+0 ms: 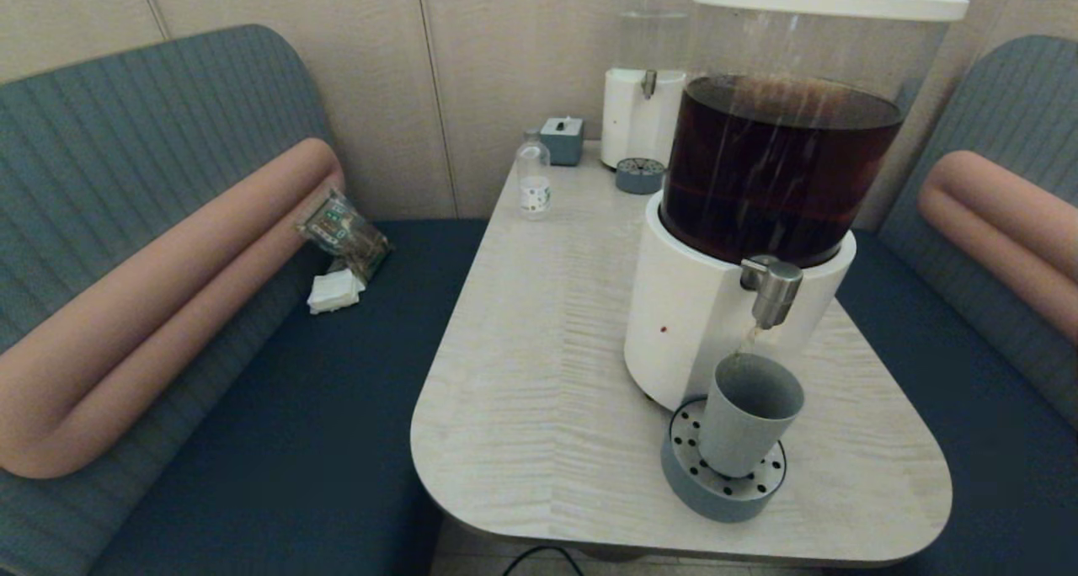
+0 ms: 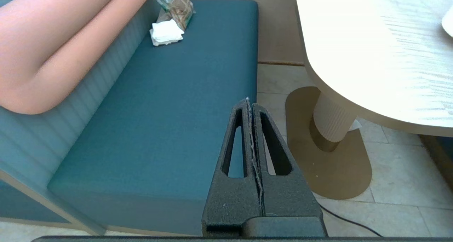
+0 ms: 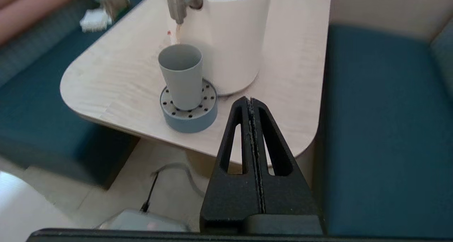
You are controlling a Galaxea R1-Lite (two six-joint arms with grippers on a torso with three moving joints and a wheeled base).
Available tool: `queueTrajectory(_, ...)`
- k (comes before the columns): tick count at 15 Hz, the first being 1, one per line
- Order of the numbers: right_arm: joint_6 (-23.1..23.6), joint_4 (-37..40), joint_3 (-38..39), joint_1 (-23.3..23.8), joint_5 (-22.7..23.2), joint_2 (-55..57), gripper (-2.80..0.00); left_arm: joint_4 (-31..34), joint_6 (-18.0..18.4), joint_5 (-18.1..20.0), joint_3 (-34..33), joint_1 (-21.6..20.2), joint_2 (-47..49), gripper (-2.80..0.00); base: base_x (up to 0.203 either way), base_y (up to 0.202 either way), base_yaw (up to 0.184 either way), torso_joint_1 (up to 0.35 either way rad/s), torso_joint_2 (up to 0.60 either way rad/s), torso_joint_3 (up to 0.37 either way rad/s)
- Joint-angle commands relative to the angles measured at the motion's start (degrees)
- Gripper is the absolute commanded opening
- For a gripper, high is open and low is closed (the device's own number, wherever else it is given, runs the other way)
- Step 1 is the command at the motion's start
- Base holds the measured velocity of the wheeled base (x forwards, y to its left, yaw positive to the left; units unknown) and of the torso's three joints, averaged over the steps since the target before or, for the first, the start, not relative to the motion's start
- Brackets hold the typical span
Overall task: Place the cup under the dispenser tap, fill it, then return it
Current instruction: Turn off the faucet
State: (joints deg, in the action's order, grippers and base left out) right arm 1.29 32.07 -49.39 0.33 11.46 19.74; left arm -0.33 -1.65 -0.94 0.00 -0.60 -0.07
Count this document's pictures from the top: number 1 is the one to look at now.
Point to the steel dispenser tap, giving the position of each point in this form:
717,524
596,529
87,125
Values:
773,290

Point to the grey plastic cup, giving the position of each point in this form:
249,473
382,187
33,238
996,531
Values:
741,429

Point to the clear plastic bottle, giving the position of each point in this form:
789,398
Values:
533,180

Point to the small blue-grey box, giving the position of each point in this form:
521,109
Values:
562,141

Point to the small blue perforated drip tray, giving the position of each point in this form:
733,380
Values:
638,176

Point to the small white water dispenser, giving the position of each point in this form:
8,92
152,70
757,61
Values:
636,113

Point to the white tissue pack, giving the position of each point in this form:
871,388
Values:
335,290

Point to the large white tea dispenser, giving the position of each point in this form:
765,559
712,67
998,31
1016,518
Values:
758,163

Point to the round grey drip tray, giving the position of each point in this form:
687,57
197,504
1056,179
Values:
712,500

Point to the pink bolster cushion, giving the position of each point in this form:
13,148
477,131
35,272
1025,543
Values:
168,273
1002,214

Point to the teal upholstered bench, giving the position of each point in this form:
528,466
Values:
1011,96
126,121

